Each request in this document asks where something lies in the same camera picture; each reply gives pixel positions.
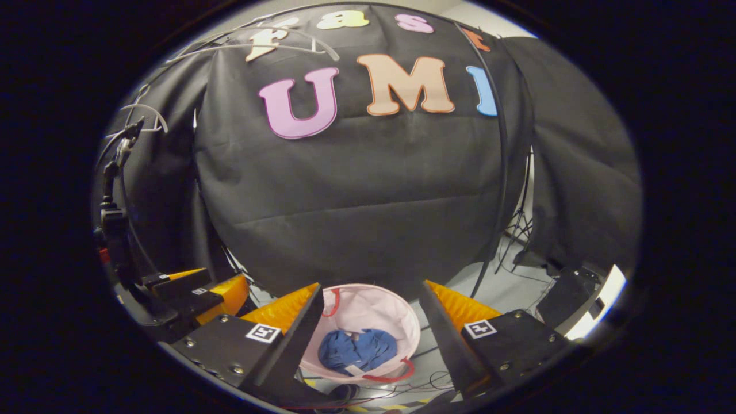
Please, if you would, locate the white plastic hanger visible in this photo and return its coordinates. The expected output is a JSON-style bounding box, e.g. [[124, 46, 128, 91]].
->
[[118, 86, 168, 136], [167, 23, 340, 64]]

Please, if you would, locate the pink laundry hamper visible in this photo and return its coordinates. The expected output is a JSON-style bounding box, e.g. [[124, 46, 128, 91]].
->
[[299, 283, 422, 384]]

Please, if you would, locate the black clothes rack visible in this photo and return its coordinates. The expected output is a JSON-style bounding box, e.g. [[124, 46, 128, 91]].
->
[[138, 2, 512, 300]]

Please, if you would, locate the blue shirt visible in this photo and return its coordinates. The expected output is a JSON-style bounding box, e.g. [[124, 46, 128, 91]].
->
[[318, 328, 398, 377]]

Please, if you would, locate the black shoe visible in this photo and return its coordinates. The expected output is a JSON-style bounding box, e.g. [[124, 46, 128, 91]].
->
[[322, 384, 360, 406]]

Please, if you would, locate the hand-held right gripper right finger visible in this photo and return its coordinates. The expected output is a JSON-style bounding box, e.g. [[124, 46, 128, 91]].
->
[[419, 280, 576, 401]]

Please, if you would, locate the black light stand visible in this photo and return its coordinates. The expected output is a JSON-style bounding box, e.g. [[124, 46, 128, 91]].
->
[[494, 147, 538, 274]]

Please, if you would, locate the white panel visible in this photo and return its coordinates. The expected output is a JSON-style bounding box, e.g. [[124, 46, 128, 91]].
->
[[566, 264, 627, 340]]

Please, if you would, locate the black equipment case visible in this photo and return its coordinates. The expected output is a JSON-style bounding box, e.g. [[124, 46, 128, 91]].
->
[[535, 264, 601, 331]]

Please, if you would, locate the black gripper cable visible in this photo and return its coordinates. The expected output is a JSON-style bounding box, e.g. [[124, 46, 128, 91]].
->
[[95, 118, 159, 277]]

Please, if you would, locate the black backdrop cloth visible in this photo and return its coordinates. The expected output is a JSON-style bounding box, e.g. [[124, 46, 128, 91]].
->
[[92, 3, 642, 300]]

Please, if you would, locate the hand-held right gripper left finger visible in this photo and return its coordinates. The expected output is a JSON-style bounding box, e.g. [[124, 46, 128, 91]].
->
[[160, 282, 325, 404]]

